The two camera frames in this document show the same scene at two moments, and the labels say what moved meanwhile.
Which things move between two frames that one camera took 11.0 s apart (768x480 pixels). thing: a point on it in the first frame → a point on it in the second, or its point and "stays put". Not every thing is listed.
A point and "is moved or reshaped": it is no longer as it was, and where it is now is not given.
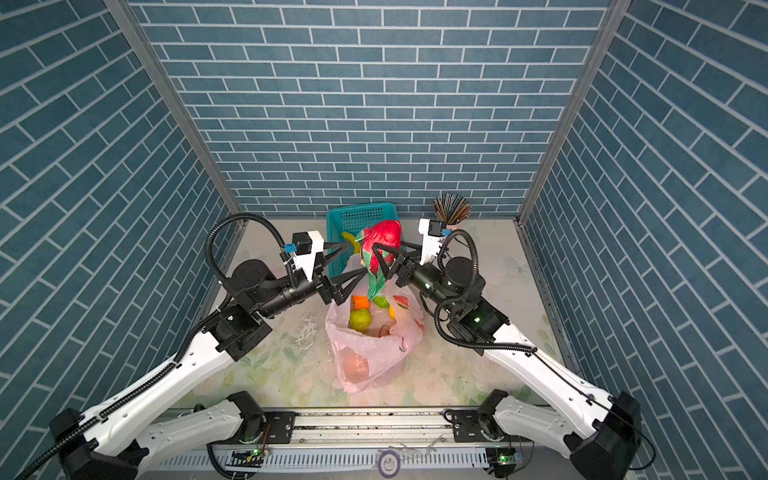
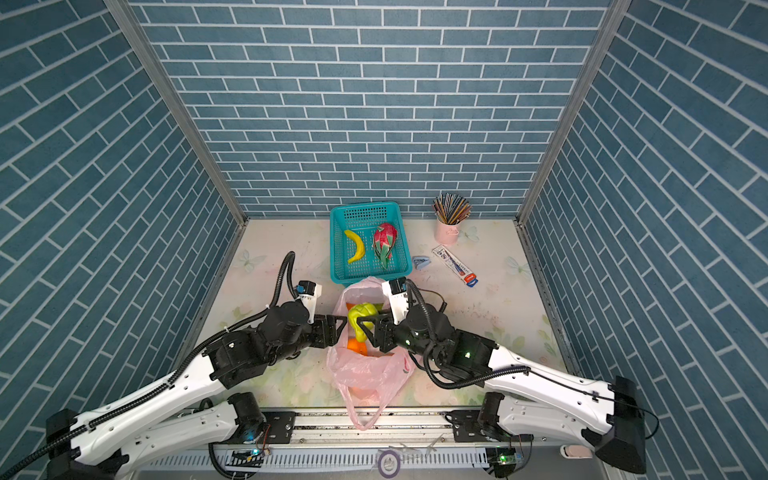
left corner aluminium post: [124, 12] stays put
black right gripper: [415, 270] → [384, 322]
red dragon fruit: [378, 232] is moved or reshaped
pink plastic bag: [374, 339] is moved or reshaped
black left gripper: [340, 296] → [325, 340]
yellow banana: [352, 239] stays put
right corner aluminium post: [620, 11] stays put
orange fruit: [360, 302] → [354, 345]
